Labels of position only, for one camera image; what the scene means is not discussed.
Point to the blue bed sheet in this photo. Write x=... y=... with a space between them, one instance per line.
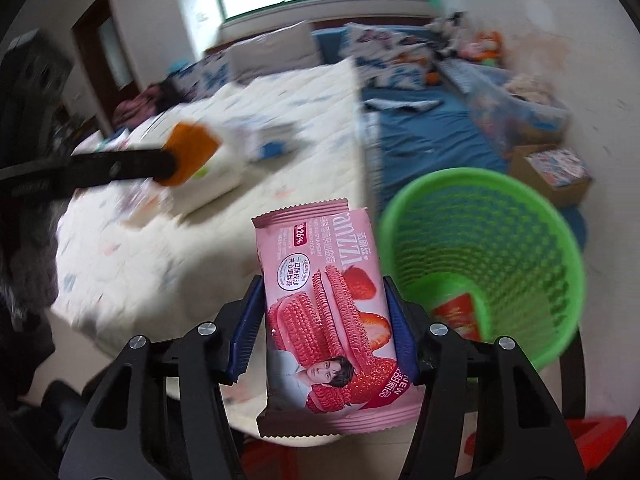
x=408 y=145

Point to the brown cardboard box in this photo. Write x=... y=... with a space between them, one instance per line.
x=558 y=174

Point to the pink strawberry wafer packet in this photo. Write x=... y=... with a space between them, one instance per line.
x=332 y=364

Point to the red instant noodle cup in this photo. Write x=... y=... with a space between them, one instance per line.
x=458 y=313

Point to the butterfly pillow right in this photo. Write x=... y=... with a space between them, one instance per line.
x=387 y=59

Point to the orange fox plush toy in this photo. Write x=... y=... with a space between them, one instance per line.
x=486 y=49

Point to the pink clothes pile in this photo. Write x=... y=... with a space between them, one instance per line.
x=152 y=101

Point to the butterfly pillow left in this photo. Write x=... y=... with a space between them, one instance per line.
x=202 y=79

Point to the clear plastic storage bin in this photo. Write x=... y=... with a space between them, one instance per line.
x=506 y=120

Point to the beige cushion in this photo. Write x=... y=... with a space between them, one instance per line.
x=285 y=49

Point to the green plastic mesh basket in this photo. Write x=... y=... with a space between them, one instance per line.
x=475 y=231

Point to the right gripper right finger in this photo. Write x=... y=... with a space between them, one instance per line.
x=438 y=359

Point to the butterfly pillow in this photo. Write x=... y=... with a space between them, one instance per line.
x=387 y=59
x=202 y=79

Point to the cream patterned quilt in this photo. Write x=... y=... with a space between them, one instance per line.
x=154 y=274

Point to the red plastic stool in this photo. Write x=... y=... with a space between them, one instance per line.
x=595 y=439

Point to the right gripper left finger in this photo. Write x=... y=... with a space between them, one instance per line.
x=158 y=411

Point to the blue white milk carton box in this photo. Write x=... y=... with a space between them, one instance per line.
x=264 y=138

